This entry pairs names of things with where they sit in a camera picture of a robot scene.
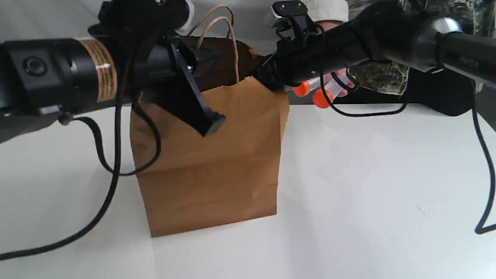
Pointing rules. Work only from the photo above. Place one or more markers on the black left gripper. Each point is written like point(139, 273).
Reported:
point(144, 51)

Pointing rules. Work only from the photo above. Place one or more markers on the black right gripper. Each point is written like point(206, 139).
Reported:
point(306, 55)

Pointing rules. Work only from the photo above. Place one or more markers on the clear tube orange cap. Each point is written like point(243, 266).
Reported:
point(332, 90)
point(306, 87)

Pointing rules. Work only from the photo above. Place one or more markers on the brown paper bag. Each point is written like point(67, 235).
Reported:
point(200, 182)

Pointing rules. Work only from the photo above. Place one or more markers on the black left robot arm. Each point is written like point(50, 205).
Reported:
point(44, 81)

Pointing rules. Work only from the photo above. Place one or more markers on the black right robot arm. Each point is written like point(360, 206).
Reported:
point(383, 31)

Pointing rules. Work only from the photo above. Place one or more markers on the person's right hand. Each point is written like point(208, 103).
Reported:
point(341, 73)

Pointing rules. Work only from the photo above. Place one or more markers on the person in patterned white shirt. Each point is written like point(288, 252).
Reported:
point(447, 93)

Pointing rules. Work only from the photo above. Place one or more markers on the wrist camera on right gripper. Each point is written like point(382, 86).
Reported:
point(288, 15)

